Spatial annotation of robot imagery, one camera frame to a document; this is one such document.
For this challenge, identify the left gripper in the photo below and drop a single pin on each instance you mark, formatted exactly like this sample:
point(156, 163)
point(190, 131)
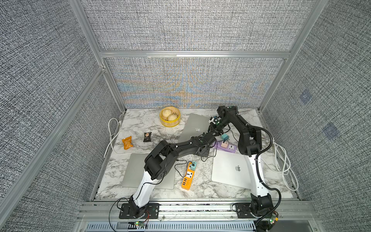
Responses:
point(207, 152)

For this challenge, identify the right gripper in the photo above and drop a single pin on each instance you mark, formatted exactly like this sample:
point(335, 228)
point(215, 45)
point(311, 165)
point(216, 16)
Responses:
point(211, 125)

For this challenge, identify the pink charger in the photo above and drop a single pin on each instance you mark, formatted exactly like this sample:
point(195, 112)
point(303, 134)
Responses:
point(224, 144)

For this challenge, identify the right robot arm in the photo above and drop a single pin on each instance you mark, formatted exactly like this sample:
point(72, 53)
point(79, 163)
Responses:
point(253, 141)

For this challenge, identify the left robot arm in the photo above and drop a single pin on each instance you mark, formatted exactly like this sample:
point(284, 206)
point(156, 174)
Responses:
point(159, 163)

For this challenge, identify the grey laptop at back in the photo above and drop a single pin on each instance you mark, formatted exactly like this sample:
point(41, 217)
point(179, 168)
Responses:
point(195, 125)

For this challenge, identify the grey laptop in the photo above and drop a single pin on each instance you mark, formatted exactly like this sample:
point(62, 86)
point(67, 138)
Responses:
point(195, 125)
point(135, 170)

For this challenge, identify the silver Apple laptop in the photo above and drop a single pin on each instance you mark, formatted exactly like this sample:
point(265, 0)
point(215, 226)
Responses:
point(234, 169)

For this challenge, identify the grey laptop front left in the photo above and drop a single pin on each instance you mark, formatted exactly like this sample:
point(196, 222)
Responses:
point(135, 170)

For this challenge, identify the purple power strip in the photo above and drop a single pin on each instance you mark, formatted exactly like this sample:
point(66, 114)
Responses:
point(231, 148)

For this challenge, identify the steamed bun right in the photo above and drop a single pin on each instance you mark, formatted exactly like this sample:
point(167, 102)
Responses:
point(172, 117)

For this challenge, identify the steamed bun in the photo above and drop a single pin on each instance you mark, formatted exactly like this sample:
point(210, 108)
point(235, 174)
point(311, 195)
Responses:
point(166, 113)
point(172, 117)

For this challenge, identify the bamboo steamer with yellow bands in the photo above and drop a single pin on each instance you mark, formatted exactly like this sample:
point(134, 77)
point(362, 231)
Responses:
point(174, 123)

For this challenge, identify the orange power strip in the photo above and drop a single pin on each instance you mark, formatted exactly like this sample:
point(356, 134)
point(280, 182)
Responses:
point(188, 178)

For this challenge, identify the steamed bun left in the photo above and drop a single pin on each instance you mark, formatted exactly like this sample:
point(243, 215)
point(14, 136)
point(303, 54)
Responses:
point(166, 113)

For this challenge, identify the black snack packet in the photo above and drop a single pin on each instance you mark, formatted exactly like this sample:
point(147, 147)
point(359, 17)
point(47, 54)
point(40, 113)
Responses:
point(147, 137)

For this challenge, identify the orange snack packet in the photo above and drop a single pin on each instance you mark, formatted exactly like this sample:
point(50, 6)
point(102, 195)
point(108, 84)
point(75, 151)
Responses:
point(127, 143)

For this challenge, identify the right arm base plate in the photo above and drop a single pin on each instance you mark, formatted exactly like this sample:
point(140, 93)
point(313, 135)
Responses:
point(243, 211)

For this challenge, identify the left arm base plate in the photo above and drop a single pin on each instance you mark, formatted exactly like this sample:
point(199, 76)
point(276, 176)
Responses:
point(150, 211)

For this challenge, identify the aluminium front rail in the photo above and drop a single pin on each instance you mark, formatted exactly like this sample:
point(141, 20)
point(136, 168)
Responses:
point(197, 215)

